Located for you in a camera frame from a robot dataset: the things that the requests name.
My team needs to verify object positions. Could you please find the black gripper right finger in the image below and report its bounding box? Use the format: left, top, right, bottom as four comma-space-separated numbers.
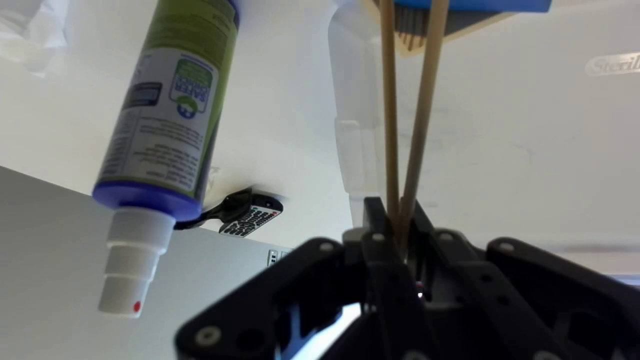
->
397, 198, 640, 360

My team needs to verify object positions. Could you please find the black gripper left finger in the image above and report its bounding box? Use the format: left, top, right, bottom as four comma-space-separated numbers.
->
174, 195, 405, 360

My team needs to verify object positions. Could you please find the wooden chopstick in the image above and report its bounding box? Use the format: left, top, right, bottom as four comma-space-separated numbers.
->
377, 0, 402, 231
396, 0, 451, 236

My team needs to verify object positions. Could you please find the clear plastic bottle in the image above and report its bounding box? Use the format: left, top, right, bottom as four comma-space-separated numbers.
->
323, 0, 640, 256

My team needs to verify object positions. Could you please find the spray bottle with blue collar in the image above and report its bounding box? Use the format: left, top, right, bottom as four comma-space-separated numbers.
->
90, 0, 241, 320

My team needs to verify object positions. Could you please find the large blue block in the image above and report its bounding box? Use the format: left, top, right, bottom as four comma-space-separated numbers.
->
391, 0, 553, 13

